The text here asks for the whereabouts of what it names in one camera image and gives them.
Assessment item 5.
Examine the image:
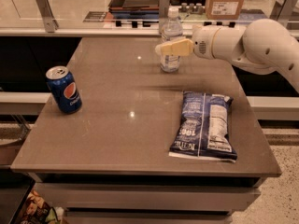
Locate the clear plastic water bottle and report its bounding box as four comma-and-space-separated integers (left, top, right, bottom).
161, 7, 183, 73

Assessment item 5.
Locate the snack bag in bin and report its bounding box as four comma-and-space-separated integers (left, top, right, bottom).
18, 190, 65, 224

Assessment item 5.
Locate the middle metal bracket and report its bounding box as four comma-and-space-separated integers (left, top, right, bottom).
159, 0, 170, 32

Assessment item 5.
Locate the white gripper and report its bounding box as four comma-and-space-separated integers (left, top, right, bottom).
155, 24, 218, 60

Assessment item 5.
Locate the metal bracket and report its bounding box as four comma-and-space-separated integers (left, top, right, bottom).
159, 0, 170, 32
270, 0, 299, 21
36, 0, 59, 33

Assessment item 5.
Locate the blue pepsi can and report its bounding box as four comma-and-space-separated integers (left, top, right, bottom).
46, 66, 82, 114

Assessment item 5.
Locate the right metal bracket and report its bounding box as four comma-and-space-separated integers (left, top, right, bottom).
270, 0, 299, 21

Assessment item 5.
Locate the blue chip bag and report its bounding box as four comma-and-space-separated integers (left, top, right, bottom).
169, 91, 237, 162

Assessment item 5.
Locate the left metal bracket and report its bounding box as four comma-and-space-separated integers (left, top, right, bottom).
36, 0, 59, 33

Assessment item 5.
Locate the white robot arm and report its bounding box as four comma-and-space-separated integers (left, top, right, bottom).
155, 19, 299, 91

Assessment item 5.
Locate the upper drawer front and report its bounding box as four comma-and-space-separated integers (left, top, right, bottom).
36, 183, 260, 212

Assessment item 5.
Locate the brown cardboard box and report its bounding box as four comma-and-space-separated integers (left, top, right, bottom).
205, 0, 244, 20

